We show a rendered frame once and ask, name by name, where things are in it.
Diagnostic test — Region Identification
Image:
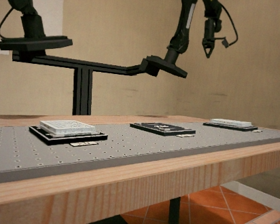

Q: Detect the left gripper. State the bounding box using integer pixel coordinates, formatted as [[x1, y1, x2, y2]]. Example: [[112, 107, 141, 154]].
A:
[[202, 29, 229, 58]]

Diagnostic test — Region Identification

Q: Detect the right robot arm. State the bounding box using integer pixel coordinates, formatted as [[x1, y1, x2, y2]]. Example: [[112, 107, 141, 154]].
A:
[[1, 0, 67, 43]]

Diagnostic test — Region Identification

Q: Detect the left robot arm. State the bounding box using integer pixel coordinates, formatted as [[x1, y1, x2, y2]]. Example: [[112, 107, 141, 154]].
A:
[[151, 0, 222, 65]]

